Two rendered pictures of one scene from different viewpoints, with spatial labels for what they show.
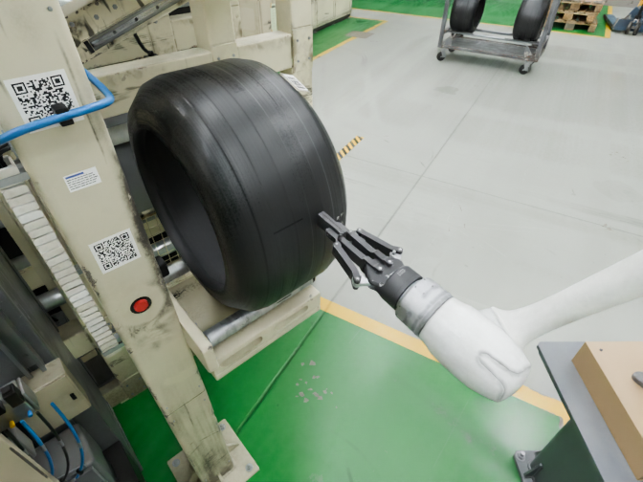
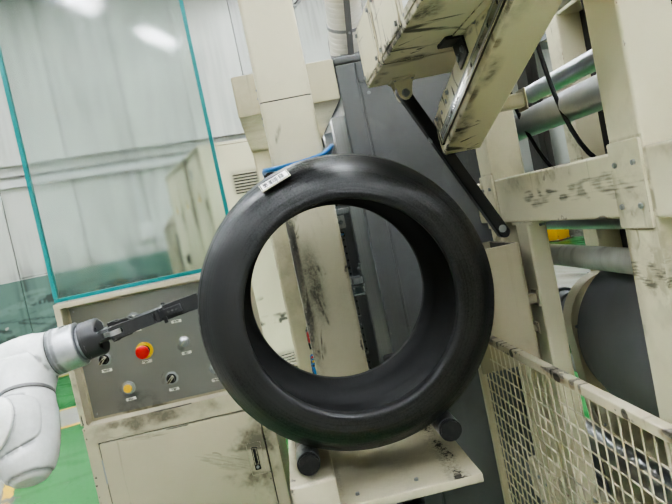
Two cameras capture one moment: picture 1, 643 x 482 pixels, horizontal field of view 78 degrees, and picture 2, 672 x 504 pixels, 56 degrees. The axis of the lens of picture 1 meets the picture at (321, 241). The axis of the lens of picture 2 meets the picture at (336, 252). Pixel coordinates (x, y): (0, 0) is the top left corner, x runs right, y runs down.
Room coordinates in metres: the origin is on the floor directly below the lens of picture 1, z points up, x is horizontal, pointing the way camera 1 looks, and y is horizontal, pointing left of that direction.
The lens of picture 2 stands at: (1.61, -0.82, 1.35)
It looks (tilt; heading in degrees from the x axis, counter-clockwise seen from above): 3 degrees down; 127
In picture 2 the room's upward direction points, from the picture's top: 12 degrees counter-clockwise
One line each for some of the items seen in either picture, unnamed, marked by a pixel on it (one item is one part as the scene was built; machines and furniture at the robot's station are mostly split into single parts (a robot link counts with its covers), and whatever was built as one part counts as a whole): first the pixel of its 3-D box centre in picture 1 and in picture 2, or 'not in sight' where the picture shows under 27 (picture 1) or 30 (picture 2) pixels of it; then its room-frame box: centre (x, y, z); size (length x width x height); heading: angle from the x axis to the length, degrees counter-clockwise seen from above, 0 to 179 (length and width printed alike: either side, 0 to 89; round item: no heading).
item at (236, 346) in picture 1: (262, 321); (311, 462); (0.68, 0.17, 0.84); 0.36 x 0.09 x 0.06; 132
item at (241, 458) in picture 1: (212, 464); not in sight; (0.60, 0.44, 0.02); 0.27 x 0.27 x 0.04; 42
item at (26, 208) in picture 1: (69, 273); not in sight; (0.53, 0.48, 1.19); 0.05 x 0.04 x 0.48; 42
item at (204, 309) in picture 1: (236, 301); (377, 464); (0.79, 0.26, 0.80); 0.37 x 0.36 x 0.02; 42
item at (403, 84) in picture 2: not in sight; (403, 90); (0.89, 0.53, 1.61); 0.06 x 0.06 x 0.05; 42
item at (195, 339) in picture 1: (174, 310); not in sight; (0.67, 0.39, 0.90); 0.40 x 0.03 x 0.10; 42
